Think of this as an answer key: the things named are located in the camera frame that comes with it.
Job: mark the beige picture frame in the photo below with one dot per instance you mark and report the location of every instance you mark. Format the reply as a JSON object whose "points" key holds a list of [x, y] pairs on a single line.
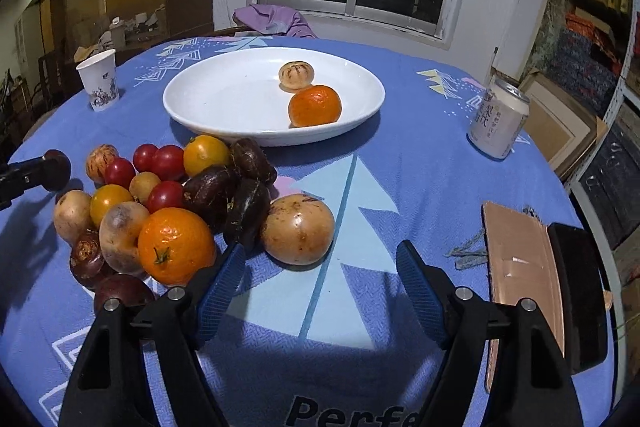
{"points": [[555, 127]]}

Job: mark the white metal shelf rack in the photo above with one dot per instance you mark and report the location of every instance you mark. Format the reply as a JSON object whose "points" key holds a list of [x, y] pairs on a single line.
{"points": [[611, 104]]}

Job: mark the tan passion fruit grey blotch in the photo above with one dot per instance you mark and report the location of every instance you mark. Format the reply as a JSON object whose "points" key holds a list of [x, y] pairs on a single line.
{"points": [[122, 234]]}

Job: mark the purple cloth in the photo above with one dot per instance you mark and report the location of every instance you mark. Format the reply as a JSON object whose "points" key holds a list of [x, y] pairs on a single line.
{"points": [[272, 19]]}

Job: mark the tan striped round fruit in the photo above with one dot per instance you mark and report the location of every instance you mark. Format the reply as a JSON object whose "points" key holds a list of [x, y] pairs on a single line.
{"points": [[100, 161], [296, 75]]}

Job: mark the tan leather case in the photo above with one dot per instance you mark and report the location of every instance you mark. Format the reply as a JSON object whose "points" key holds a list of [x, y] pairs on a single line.
{"points": [[520, 257]]}

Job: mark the white oval plate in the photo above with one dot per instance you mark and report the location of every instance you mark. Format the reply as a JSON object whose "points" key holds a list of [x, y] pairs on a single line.
{"points": [[230, 97]]}

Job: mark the white beverage can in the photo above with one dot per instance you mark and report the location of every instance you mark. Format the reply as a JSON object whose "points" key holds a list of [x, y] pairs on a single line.
{"points": [[497, 119]]}

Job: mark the wrinkled dark brown fruit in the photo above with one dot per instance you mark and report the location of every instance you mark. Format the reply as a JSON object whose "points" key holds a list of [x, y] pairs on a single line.
{"points": [[246, 214], [210, 194], [252, 159]]}

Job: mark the mottled green panel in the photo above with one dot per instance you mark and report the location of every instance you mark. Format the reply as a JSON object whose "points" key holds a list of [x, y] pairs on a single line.
{"points": [[551, 22]]}

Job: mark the large yellow-orange tomato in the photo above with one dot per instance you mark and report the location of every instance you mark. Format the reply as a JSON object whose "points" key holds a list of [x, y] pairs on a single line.
{"points": [[206, 155]]}

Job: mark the stack of patterned boxes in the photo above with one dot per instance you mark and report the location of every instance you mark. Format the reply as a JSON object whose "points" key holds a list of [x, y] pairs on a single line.
{"points": [[585, 52]]}

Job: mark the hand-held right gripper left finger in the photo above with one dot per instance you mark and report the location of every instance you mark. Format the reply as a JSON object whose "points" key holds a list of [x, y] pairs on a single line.
{"points": [[225, 287]]}

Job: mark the large orange mandarin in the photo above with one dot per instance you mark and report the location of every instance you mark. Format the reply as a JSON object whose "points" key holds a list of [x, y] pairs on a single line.
{"points": [[176, 246]]}

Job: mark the small tan round fruit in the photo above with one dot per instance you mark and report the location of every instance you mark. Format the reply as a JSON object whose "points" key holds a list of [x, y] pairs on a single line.
{"points": [[145, 185]]}

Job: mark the small yellow tomato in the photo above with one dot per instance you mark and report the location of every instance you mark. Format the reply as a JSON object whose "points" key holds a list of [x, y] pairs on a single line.
{"points": [[109, 202]]}

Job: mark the dark red round fruit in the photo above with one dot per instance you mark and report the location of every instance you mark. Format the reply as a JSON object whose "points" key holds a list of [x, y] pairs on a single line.
{"points": [[122, 292], [87, 258]]}

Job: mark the grey frayed tassel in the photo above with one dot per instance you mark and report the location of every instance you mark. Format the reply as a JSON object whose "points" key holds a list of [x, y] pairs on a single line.
{"points": [[467, 251]]}

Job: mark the white paper cup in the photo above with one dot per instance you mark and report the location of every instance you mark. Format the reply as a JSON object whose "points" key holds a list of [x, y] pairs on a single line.
{"points": [[98, 79]]}

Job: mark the large tan passion fruit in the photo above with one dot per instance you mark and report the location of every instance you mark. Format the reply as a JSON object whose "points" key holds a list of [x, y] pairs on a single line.
{"points": [[297, 229]]}

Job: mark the small orange mandarin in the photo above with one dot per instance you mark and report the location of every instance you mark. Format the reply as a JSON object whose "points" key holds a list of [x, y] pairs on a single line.
{"points": [[315, 106]]}

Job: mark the tan oval passion fruit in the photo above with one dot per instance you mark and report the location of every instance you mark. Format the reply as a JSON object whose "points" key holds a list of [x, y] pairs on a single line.
{"points": [[72, 214]]}

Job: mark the dark wooden chair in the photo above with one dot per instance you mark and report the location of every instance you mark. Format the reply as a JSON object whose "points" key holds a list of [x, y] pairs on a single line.
{"points": [[47, 69]]}

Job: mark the blue printed tablecloth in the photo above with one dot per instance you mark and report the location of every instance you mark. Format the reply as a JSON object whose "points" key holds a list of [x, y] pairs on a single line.
{"points": [[425, 187]]}

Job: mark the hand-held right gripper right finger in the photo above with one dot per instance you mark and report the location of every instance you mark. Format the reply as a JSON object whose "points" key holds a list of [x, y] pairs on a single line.
{"points": [[420, 292]]}

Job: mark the red cherry tomato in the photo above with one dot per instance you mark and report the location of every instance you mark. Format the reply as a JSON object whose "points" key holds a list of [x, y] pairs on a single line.
{"points": [[119, 173], [165, 196], [168, 162], [144, 156]]}

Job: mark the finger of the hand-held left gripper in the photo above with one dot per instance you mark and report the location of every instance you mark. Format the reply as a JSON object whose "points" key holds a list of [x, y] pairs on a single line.
{"points": [[35, 174]]}

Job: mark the black smartphone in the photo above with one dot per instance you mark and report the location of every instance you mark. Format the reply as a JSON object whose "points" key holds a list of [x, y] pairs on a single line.
{"points": [[577, 292]]}

